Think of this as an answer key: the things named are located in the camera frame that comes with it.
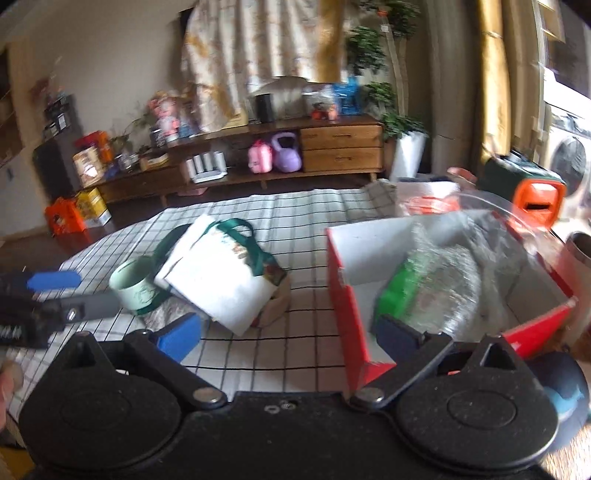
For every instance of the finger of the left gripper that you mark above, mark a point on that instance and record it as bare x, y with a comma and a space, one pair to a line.
83, 308
33, 282

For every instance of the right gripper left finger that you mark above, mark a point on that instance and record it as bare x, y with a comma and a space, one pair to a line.
157, 356

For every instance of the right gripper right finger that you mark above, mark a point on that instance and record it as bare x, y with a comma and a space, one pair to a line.
417, 356

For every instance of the white tote bag green handles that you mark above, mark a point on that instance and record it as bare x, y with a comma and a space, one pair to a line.
219, 267

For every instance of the red cardboard box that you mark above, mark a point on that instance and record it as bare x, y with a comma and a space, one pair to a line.
362, 258

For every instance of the clear plastic bag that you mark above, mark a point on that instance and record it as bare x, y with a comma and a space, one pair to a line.
471, 261

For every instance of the green sponge block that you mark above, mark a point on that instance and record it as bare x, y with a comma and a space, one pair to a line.
398, 294

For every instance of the mint green mug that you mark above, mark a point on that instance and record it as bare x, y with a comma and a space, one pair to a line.
133, 282

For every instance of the orange gift bag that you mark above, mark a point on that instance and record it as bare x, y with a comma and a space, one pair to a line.
63, 217

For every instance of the yellow carton box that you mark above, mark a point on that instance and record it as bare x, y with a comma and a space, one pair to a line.
92, 208

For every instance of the checkered tablecloth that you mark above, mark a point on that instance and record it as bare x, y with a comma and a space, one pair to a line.
300, 352

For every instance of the black mini fridge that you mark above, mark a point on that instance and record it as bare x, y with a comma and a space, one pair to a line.
53, 162

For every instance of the steel thermos cup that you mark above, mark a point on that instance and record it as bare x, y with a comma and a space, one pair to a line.
573, 266

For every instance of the white wifi router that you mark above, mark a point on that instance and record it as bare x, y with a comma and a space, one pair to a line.
206, 167

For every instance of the potted green tree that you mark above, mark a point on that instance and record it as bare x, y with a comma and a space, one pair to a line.
376, 52

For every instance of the wooden tv cabinet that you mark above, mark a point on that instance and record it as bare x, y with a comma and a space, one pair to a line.
349, 145

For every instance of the pink doll figure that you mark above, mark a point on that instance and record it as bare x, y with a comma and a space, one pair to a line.
164, 108

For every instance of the purple kettlebell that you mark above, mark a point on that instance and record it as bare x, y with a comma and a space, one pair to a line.
286, 159

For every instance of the washing machine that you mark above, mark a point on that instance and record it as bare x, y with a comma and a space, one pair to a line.
567, 146

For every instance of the black cylinder speaker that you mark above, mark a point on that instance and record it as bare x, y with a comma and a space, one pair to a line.
264, 108

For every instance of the yellow curtain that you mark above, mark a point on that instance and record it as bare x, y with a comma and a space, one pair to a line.
494, 122

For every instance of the floral cloth covered tv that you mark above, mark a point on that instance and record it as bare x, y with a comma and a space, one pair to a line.
232, 49

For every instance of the white standing air conditioner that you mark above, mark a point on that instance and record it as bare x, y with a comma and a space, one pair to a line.
454, 49

